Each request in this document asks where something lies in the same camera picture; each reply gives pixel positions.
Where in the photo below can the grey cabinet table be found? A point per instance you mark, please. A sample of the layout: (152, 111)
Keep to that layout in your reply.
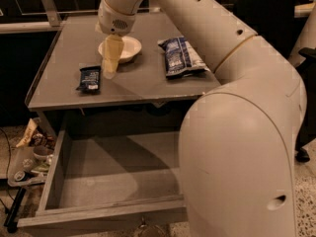
(140, 81)

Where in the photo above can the blue white chip bag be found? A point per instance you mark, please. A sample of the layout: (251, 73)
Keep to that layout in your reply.
(180, 58)

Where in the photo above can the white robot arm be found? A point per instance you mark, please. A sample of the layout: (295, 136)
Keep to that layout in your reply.
(236, 143)

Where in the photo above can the clear bin of snacks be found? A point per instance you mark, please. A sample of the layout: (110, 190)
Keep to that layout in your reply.
(33, 156)

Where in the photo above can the black stand leg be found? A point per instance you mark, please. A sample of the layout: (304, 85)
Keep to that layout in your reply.
(10, 222)

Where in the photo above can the blue rxbar blueberry bar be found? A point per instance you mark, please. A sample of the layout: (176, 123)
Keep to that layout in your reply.
(89, 79)

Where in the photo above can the black office chair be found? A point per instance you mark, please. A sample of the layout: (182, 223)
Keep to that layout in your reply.
(274, 21)

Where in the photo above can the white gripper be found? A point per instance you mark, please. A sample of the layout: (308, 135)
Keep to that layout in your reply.
(114, 21)

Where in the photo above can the metal drawer handle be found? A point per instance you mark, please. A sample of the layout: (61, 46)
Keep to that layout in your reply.
(146, 230)

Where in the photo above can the open grey top drawer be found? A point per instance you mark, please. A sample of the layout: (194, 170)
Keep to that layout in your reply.
(102, 183)

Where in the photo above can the white paper bowl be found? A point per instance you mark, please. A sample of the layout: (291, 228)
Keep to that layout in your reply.
(131, 48)

